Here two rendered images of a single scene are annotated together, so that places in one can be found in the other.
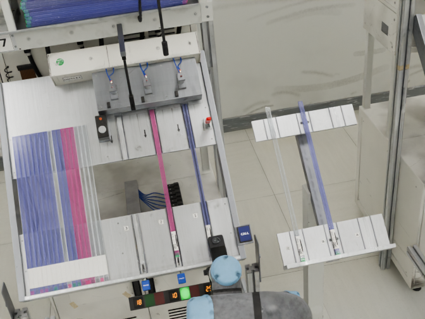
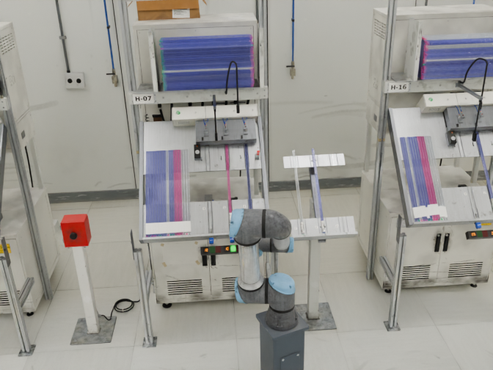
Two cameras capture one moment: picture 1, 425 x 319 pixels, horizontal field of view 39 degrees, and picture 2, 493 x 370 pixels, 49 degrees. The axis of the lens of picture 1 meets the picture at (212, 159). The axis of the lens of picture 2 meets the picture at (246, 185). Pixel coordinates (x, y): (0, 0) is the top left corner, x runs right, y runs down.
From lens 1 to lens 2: 1.13 m
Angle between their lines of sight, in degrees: 9
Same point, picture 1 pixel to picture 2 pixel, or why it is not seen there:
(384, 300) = (364, 296)
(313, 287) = (313, 267)
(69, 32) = (185, 96)
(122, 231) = (201, 209)
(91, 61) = (196, 114)
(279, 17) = (320, 114)
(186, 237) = not seen: hidden behind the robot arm
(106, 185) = (193, 197)
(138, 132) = (217, 157)
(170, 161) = (234, 189)
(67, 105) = (179, 137)
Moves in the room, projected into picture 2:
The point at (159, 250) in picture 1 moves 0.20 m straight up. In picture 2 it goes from (221, 222) to (219, 189)
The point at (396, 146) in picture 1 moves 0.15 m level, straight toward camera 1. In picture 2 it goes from (376, 191) to (372, 201)
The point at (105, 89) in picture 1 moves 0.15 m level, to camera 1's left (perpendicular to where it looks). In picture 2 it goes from (201, 130) to (175, 130)
